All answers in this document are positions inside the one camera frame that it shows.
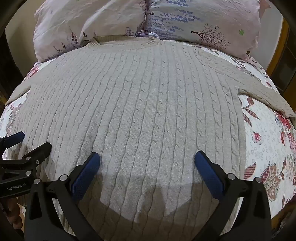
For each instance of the floral quilted bedspread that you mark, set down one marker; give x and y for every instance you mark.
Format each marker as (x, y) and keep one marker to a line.
(261, 143)

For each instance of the wooden furniture frame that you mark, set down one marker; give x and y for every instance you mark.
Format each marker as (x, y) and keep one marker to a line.
(285, 58)

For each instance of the lavender tree print pillow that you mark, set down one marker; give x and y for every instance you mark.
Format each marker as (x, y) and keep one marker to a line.
(203, 20)

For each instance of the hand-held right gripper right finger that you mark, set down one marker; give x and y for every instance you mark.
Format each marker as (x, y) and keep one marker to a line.
(208, 176)

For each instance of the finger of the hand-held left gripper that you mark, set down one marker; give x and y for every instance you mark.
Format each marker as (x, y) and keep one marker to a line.
(40, 150)
(14, 139)

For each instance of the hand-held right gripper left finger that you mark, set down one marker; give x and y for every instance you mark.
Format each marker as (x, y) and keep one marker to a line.
(86, 172)

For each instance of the person's left hand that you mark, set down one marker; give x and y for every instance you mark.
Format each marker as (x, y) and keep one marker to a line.
(14, 212)

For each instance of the pink floral pillow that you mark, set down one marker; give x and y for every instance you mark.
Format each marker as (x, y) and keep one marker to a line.
(87, 20)

